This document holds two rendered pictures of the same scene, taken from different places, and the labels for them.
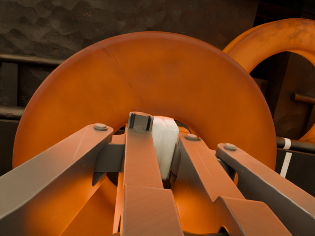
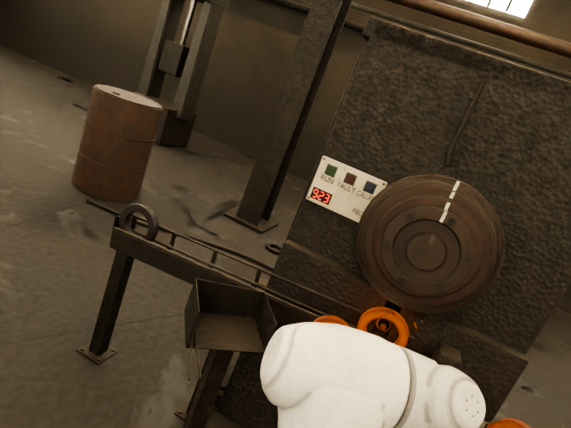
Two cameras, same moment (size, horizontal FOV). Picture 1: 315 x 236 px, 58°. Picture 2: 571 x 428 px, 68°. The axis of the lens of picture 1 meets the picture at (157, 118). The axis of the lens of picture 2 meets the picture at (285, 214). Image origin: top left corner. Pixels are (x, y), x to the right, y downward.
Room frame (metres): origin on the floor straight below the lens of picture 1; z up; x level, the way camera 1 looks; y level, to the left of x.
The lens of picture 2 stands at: (-1.17, -0.21, 1.43)
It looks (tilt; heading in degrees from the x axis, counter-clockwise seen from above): 16 degrees down; 22
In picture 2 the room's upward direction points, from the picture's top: 21 degrees clockwise
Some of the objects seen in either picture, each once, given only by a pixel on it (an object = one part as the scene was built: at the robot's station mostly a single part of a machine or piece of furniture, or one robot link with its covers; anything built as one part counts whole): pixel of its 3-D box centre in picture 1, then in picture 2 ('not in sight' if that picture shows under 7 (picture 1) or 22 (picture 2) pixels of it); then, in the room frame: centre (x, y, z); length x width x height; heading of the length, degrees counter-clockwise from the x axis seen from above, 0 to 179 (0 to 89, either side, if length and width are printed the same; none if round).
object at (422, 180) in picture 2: not in sight; (426, 243); (0.33, -0.14, 1.11); 0.47 x 0.06 x 0.47; 97
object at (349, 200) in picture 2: not in sight; (345, 190); (0.39, 0.21, 1.15); 0.26 x 0.02 x 0.18; 97
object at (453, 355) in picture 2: not in sight; (436, 378); (0.37, -0.37, 0.68); 0.11 x 0.08 x 0.24; 7
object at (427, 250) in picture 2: not in sight; (426, 250); (0.23, -0.15, 1.11); 0.28 x 0.06 x 0.28; 97
